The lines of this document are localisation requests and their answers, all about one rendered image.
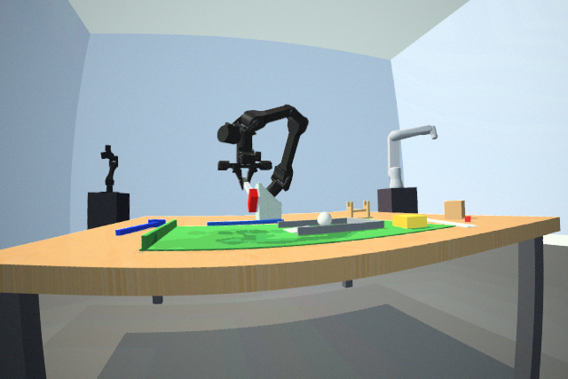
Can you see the yellow flat block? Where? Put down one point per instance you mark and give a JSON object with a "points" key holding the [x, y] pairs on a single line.
{"points": [[410, 221]]}

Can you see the white golf ball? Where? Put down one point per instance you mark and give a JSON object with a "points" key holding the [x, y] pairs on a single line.
{"points": [[324, 218]]}

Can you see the green flat mat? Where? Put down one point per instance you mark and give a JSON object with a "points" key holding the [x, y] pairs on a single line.
{"points": [[227, 237]]}

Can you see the tan cube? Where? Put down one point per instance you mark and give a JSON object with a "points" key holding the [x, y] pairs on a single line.
{"points": [[454, 209]]}

